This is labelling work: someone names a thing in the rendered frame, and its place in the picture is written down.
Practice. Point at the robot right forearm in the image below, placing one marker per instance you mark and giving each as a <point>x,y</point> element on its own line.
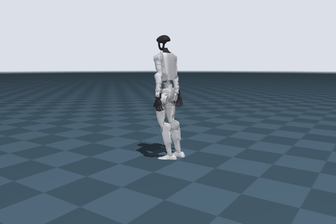
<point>176,86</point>

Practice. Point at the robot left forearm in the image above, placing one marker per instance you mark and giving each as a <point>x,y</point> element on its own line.
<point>158,82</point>

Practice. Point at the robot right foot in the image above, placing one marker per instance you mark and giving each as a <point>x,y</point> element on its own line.
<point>181,154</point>

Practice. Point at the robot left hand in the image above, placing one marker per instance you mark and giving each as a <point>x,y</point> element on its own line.
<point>158,103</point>

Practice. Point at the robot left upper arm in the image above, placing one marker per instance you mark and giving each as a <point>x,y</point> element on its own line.
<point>158,63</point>

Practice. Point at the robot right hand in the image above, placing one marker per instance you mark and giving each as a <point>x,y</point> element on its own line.
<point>179,99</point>

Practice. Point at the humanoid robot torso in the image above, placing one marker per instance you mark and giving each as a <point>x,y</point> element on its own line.
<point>169,72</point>

